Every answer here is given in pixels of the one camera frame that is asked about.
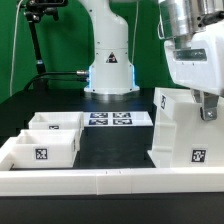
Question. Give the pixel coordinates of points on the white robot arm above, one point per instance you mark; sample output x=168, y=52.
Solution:
x=193, y=35

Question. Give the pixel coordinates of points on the white rear drawer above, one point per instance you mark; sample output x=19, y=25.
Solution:
x=57, y=120

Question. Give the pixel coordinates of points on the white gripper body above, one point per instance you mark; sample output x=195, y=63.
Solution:
x=202, y=66

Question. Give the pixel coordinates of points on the white front fence wall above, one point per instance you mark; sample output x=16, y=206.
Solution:
x=111, y=182

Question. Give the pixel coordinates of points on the white marker base plate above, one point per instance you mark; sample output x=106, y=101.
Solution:
x=117, y=119

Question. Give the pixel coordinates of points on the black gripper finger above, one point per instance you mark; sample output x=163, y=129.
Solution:
x=209, y=104

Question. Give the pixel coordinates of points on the white front drawer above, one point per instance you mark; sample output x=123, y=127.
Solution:
x=45, y=148

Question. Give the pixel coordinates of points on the white drawer cabinet box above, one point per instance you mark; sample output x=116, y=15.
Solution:
x=181, y=137

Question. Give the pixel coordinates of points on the white drawer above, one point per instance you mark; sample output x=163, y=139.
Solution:
x=57, y=120
x=45, y=148

